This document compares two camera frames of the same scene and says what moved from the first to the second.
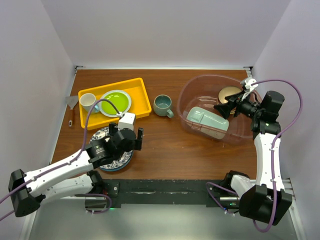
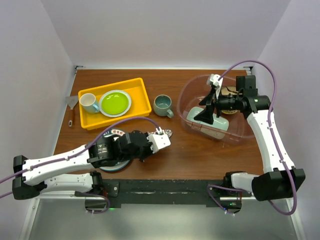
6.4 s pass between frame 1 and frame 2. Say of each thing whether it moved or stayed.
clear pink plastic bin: stayed
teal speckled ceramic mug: stayed
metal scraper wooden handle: stayed
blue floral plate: moved
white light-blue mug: stayed
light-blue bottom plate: stayed
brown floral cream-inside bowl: stayed
